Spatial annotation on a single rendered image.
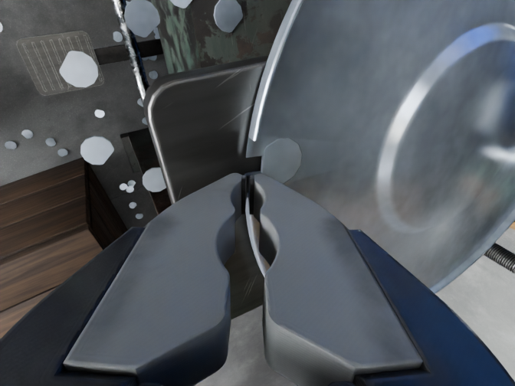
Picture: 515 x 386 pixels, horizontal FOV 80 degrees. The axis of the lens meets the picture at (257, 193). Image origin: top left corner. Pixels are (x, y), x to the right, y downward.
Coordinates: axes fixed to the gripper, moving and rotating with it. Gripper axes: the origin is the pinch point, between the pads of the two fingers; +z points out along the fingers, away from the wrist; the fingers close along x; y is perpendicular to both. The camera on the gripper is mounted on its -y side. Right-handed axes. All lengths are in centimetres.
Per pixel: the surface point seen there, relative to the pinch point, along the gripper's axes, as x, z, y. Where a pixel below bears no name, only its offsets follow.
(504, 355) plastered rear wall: 141, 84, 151
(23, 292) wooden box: -41, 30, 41
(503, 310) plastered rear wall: 133, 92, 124
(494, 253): 25.6, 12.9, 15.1
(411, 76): 7.9, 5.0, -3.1
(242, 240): -0.2, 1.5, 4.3
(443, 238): 15.4, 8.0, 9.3
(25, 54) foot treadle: -40, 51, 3
